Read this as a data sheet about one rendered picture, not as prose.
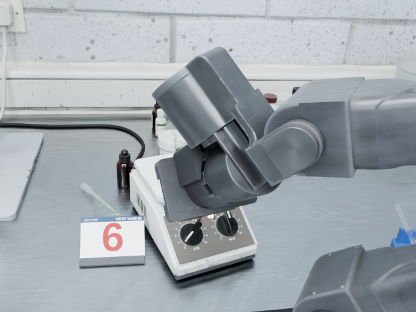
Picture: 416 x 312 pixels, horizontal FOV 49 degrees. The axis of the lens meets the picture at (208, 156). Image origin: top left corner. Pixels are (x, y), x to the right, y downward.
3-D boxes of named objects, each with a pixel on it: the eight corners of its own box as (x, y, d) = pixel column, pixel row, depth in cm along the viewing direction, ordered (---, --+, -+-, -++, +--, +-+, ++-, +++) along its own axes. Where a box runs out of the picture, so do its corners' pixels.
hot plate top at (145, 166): (234, 187, 69) (234, 182, 68) (158, 204, 64) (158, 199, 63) (200, 152, 78) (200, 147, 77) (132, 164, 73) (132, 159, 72)
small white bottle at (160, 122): (153, 134, 101) (153, 108, 98) (163, 132, 102) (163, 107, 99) (157, 138, 99) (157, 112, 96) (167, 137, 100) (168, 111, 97)
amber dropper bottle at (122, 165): (120, 189, 81) (119, 155, 77) (114, 181, 83) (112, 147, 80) (136, 186, 82) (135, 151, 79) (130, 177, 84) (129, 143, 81)
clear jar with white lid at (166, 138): (160, 164, 89) (161, 127, 85) (190, 168, 89) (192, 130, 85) (155, 181, 84) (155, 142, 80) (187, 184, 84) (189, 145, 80)
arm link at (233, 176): (180, 156, 42) (208, 137, 36) (223, 124, 45) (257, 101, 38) (224, 215, 43) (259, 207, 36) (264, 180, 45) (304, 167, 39)
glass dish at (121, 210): (99, 239, 68) (98, 227, 67) (90, 218, 73) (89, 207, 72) (134, 230, 71) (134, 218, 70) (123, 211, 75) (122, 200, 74)
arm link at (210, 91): (127, 109, 37) (229, 17, 30) (179, 82, 44) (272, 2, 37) (210, 221, 38) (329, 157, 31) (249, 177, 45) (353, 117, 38)
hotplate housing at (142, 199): (258, 259, 66) (264, 215, 63) (174, 285, 61) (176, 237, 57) (194, 184, 84) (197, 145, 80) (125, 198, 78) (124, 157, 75)
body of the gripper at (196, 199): (151, 163, 48) (173, 147, 41) (236, 148, 52) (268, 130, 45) (165, 224, 47) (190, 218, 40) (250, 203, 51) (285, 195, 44)
